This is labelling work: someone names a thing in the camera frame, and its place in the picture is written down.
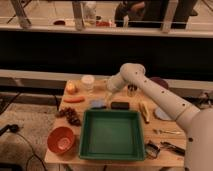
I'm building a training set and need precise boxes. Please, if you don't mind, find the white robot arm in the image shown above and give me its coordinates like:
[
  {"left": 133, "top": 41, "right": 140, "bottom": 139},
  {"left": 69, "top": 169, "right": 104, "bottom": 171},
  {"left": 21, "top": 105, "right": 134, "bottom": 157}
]
[{"left": 106, "top": 63, "right": 213, "bottom": 171}]

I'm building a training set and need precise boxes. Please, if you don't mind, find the white paper cup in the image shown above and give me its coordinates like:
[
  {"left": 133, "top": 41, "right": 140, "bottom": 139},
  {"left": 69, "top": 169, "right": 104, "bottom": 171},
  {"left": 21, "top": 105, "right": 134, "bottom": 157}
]
[{"left": 81, "top": 75, "right": 95, "bottom": 91}]

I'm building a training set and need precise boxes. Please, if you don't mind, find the black rectangular block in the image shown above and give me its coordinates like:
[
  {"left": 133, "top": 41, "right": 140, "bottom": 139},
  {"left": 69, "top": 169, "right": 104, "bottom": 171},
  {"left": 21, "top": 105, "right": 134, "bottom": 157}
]
[{"left": 111, "top": 102, "right": 129, "bottom": 110}]

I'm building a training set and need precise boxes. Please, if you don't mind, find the blue sponge cloth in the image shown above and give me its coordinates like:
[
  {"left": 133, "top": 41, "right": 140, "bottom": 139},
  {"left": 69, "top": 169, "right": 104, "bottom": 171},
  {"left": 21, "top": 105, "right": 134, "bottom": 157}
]
[{"left": 90, "top": 99, "right": 106, "bottom": 109}]

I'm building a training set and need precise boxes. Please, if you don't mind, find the yellow orange fruit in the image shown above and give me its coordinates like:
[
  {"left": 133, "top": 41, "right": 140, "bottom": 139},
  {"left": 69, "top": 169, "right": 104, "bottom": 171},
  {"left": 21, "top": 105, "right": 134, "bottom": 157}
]
[{"left": 66, "top": 82, "right": 77, "bottom": 94}]

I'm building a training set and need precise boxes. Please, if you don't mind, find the green plastic tray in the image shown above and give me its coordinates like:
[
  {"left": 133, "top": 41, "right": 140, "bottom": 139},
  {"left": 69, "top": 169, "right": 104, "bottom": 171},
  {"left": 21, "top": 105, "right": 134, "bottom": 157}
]
[{"left": 79, "top": 110, "right": 146, "bottom": 161}]

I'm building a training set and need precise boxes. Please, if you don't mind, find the purple grape bunch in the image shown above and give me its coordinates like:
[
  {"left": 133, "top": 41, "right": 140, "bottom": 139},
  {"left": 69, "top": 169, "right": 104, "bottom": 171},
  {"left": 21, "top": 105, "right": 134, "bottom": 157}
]
[{"left": 56, "top": 107, "right": 81, "bottom": 126}]

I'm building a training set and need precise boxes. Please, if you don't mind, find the purple bowl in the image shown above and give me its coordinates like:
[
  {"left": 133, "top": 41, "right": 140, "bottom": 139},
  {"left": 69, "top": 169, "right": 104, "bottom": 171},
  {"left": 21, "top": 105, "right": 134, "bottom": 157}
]
[{"left": 150, "top": 77, "right": 169, "bottom": 89}]

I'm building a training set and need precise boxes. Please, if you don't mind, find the light blue plate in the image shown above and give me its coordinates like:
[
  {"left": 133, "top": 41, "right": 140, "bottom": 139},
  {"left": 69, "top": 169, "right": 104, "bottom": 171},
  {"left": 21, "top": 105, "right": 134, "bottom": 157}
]
[{"left": 154, "top": 107, "right": 171, "bottom": 121}]

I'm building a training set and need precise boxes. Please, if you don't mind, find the metal fork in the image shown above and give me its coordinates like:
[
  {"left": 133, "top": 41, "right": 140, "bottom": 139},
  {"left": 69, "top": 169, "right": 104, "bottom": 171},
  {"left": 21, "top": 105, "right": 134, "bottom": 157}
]
[{"left": 153, "top": 129, "right": 181, "bottom": 135}]

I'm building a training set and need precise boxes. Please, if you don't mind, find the orange plastic bowl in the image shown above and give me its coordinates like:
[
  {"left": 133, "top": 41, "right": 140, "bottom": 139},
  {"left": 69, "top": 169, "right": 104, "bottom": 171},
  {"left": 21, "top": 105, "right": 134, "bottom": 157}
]
[{"left": 47, "top": 127, "right": 75, "bottom": 155}]

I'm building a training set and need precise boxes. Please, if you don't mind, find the small metal cutter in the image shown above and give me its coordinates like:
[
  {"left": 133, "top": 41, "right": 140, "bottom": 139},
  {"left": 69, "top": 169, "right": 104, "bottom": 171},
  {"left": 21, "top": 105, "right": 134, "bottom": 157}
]
[{"left": 145, "top": 141, "right": 160, "bottom": 159}]

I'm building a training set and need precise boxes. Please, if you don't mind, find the person in background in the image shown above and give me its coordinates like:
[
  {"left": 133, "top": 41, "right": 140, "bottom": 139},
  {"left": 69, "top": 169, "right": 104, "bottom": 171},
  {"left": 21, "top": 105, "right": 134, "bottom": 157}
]
[{"left": 114, "top": 1, "right": 146, "bottom": 27}]

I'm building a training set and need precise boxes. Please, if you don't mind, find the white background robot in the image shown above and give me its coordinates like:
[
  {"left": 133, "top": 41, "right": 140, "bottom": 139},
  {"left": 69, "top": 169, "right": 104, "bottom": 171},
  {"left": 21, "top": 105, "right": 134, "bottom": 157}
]
[{"left": 82, "top": 1, "right": 97, "bottom": 26}]

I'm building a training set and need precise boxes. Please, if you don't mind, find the black handled peeler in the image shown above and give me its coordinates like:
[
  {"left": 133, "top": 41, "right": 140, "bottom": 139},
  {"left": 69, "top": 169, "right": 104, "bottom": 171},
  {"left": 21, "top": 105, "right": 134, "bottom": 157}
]
[{"left": 160, "top": 141, "right": 185, "bottom": 156}]

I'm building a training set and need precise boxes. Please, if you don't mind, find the black cable on floor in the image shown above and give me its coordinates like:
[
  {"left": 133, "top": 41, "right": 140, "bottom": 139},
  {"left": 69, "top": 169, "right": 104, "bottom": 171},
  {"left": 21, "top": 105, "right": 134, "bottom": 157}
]
[{"left": 0, "top": 123, "right": 48, "bottom": 171}]

